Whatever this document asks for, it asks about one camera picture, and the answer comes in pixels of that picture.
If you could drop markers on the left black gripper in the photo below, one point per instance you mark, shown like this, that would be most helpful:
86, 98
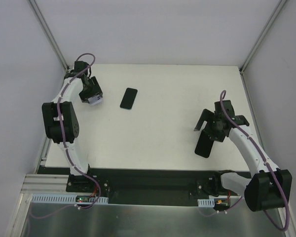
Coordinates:
88, 92

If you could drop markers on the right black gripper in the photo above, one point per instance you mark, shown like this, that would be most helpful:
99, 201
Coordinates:
209, 131

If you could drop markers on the lilac phone case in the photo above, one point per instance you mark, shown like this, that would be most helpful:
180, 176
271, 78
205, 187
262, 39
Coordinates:
95, 100

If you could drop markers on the black phone case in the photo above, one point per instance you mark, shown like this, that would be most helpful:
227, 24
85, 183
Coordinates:
204, 145

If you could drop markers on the black smartphone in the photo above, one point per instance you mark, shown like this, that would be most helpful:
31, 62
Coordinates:
128, 98

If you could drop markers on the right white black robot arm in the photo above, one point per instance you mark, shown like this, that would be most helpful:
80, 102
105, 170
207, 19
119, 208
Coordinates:
269, 186

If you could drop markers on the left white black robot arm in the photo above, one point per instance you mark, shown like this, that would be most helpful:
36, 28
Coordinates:
60, 121

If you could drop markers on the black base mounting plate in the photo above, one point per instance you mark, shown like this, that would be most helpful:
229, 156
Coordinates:
145, 187

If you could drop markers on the right white cable duct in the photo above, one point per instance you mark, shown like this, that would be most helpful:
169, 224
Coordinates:
206, 203

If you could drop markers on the white cable duct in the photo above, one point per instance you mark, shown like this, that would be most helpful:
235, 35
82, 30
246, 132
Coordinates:
206, 203
68, 199

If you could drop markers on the left aluminium frame post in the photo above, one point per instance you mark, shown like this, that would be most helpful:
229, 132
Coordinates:
48, 33

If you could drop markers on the aluminium frame post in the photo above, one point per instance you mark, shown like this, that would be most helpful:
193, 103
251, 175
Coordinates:
48, 33
266, 29

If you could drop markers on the front aluminium rail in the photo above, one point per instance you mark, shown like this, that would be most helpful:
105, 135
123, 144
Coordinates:
44, 184

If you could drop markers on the left white cable duct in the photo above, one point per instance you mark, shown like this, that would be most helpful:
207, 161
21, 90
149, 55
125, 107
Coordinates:
68, 199

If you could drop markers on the right aluminium frame post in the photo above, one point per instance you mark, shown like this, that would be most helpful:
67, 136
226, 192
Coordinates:
266, 29

